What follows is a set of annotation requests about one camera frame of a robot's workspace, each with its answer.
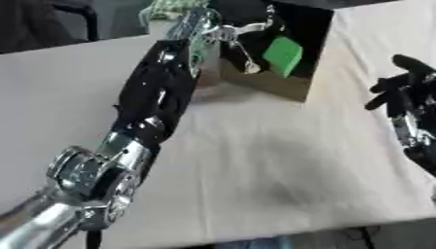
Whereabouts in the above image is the green and white checked cloth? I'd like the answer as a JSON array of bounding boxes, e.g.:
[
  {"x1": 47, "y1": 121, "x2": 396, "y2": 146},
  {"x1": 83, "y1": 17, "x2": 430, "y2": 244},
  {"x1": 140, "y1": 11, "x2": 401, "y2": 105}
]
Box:
[{"x1": 137, "y1": 0, "x2": 213, "y2": 21}]

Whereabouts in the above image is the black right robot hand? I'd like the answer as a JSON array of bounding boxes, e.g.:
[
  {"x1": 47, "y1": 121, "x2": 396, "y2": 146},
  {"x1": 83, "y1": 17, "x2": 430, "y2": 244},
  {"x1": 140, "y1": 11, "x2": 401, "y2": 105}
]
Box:
[{"x1": 362, "y1": 53, "x2": 436, "y2": 178}]

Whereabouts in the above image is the black chair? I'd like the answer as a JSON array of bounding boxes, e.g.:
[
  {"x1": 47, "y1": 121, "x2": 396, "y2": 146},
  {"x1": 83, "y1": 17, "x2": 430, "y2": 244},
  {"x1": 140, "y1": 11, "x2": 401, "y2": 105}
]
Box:
[{"x1": 0, "y1": 0, "x2": 99, "y2": 54}]

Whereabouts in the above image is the green block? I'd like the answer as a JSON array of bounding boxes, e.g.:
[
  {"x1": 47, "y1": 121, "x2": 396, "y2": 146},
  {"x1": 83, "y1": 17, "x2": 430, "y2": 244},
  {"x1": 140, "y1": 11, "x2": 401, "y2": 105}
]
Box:
[{"x1": 260, "y1": 35, "x2": 306, "y2": 79}]

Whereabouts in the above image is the cardboard box with black inside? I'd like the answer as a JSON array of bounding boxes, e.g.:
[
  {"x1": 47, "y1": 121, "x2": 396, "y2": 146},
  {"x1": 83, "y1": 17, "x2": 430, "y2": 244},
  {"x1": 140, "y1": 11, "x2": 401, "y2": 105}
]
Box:
[{"x1": 146, "y1": 0, "x2": 338, "y2": 103}]

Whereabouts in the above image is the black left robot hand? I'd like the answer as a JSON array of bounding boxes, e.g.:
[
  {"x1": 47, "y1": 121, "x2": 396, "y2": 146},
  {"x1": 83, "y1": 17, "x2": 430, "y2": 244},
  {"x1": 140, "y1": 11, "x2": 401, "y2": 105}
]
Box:
[{"x1": 219, "y1": 5, "x2": 288, "y2": 76}]

